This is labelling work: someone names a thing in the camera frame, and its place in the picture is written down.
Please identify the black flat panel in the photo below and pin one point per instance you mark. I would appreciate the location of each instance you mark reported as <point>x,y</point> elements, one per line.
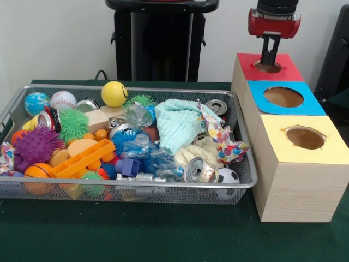
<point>335,54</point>

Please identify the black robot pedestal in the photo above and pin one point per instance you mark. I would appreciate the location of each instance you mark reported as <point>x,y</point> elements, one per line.
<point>163,41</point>

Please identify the black and white soccer ball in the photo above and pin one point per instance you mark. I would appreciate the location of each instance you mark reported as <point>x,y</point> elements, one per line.
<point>230,176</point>

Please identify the blue globe ball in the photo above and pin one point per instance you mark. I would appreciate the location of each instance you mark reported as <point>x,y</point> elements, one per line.
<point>36,103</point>

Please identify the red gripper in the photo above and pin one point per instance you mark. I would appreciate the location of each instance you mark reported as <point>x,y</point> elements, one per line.
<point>274,26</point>

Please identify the orange basketball toy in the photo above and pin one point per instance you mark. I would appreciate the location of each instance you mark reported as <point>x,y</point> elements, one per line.
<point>38,170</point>

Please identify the purple spiky ball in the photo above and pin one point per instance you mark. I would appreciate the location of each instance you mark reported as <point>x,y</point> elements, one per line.
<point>35,147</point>

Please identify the shallow metal mesh bin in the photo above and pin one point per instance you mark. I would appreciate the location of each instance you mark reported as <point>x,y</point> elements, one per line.
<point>191,188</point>

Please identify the orange plastic building block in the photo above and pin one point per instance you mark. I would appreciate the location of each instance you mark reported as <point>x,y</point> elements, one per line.
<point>81,157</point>

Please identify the white baseball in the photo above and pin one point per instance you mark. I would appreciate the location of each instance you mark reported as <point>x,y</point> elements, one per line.
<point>62,101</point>

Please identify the yellow smiley ball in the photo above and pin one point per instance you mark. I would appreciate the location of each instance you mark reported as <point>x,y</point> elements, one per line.
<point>114,94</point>

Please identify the colourful polka-dot cloth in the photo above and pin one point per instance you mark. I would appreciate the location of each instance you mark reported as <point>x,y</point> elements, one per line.
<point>231,151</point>

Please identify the green tentacle puffer ball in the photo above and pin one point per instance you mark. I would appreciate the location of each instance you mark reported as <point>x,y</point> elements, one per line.
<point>73,124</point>

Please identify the cream white cloth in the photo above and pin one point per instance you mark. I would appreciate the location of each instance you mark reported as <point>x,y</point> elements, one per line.
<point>193,152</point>

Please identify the wooden box with three holes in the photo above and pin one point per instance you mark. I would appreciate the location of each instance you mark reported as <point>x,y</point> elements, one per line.
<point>300,188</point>

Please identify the dark green table cloth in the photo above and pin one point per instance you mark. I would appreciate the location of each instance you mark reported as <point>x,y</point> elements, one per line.
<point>342,101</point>
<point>163,234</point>

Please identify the mint green cloth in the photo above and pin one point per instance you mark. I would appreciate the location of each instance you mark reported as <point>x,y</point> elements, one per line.
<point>177,122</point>

